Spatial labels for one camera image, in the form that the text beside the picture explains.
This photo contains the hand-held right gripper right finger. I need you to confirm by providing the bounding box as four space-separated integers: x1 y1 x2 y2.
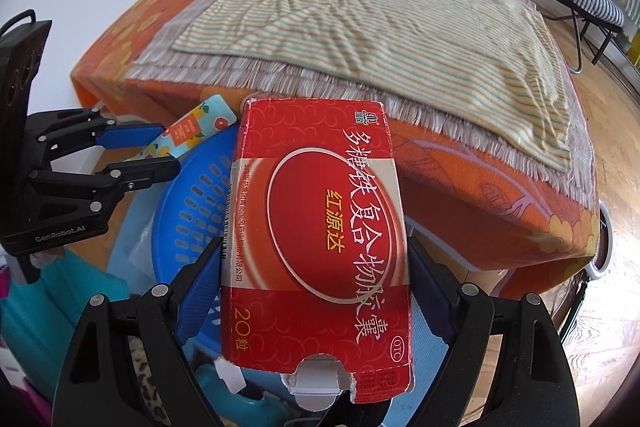
407 237 576 427

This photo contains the clear plastic sheet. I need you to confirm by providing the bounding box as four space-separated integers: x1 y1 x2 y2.
129 207 168 280

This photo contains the pink cloth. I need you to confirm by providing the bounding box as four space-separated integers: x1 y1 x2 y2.
0 257 13 308

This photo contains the black cable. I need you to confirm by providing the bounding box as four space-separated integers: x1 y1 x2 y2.
0 9 40 38

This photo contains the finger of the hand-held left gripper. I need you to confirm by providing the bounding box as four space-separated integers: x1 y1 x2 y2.
27 156 182 214
31 107 167 164

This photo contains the red cardboard box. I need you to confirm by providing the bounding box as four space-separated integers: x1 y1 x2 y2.
220 97 417 411

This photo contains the teal plastic object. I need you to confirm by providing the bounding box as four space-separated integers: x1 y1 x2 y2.
195 359 301 427

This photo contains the wooden bed base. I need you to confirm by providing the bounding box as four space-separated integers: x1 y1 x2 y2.
467 266 508 300

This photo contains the yellow striped towel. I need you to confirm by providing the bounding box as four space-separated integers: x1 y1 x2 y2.
172 0 573 172

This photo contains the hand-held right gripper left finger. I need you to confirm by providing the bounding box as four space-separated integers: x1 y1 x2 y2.
52 234 224 427

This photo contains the leopard print cloth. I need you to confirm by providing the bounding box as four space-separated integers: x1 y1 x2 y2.
129 336 168 415

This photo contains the orange patterned bed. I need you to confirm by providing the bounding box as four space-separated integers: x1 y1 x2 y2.
70 0 601 303

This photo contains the blue plastic basket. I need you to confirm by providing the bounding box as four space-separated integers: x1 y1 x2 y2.
152 138 241 360

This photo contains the white round device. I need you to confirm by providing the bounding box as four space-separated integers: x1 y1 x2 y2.
585 199 613 280

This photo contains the teal foam mat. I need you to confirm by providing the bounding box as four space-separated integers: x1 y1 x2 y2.
0 252 136 358

